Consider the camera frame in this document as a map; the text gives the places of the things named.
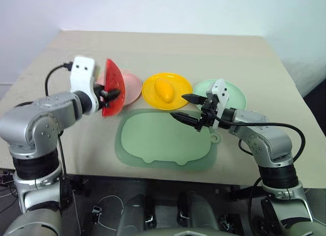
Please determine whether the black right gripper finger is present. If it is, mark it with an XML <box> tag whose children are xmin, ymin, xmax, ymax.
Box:
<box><xmin>170</xmin><ymin>112</ymin><xmax>202</xmax><ymax>131</ymax></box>
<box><xmin>181</xmin><ymin>93</ymin><xmax>205</xmax><ymax>106</ymax></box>

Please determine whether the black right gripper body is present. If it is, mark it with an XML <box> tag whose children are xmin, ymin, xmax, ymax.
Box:
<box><xmin>195</xmin><ymin>92</ymin><xmax>218</xmax><ymax>132</ymax></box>

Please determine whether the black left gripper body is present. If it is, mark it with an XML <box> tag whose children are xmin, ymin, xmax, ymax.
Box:
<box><xmin>93</xmin><ymin>83</ymin><xmax>106</xmax><ymax>108</ymax></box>

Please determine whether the red plate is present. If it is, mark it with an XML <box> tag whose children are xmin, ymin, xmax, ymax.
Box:
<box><xmin>101</xmin><ymin>58</ymin><xmax>127</xmax><ymax>117</ymax></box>

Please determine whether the yellow plate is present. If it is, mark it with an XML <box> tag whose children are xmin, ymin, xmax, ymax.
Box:
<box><xmin>142</xmin><ymin>72</ymin><xmax>193</xmax><ymax>111</ymax></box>

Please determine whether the pink plate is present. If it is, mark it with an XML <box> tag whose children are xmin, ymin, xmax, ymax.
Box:
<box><xmin>98</xmin><ymin>68</ymin><xmax>143</xmax><ymax>107</ymax></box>

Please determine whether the light green plate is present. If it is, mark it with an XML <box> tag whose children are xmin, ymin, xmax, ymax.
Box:
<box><xmin>193</xmin><ymin>78</ymin><xmax>247</xmax><ymax>112</ymax></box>

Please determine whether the yellow mango toy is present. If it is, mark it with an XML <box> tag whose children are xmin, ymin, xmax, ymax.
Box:
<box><xmin>154</xmin><ymin>78</ymin><xmax>175</xmax><ymax>104</ymax></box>

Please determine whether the green silicone mat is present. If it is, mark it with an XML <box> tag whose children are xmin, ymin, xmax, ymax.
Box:
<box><xmin>114</xmin><ymin>107</ymin><xmax>221</xmax><ymax>172</ymax></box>

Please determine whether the grey rounded robot leg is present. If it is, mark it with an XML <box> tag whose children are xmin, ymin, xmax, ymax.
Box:
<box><xmin>116</xmin><ymin>194</ymin><xmax>156</xmax><ymax>236</ymax></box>

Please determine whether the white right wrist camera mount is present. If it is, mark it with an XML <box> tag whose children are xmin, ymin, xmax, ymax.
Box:
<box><xmin>205</xmin><ymin>79</ymin><xmax>230</xmax><ymax>130</ymax></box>

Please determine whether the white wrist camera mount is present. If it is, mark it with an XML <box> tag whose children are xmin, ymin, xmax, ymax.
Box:
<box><xmin>69</xmin><ymin>56</ymin><xmax>99</xmax><ymax>112</ymax></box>
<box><xmin>205</xmin><ymin>79</ymin><xmax>230</xmax><ymax>130</ymax></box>

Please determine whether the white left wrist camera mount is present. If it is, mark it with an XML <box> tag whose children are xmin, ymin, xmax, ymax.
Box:
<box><xmin>69</xmin><ymin>56</ymin><xmax>99</xmax><ymax>112</ymax></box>

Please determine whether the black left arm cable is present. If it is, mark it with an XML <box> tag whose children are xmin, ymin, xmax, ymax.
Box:
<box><xmin>45</xmin><ymin>61</ymin><xmax>74</xmax><ymax>97</ymax></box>

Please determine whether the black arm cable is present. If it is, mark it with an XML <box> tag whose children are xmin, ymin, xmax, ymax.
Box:
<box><xmin>45</xmin><ymin>61</ymin><xmax>74</xmax><ymax>97</ymax></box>
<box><xmin>215</xmin><ymin>117</ymin><xmax>306</xmax><ymax>163</ymax></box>

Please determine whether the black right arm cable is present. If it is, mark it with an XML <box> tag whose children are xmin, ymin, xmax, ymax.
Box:
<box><xmin>215</xmin><ymin>117</ymin><xmax>306</xmax><ymax>163</ymax></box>

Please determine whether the thin white floor cable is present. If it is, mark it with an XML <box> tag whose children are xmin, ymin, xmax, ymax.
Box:
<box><xmin>96</xmin><ymin>194</ymin><xmax>128</xmax><ymax>231</ymax></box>

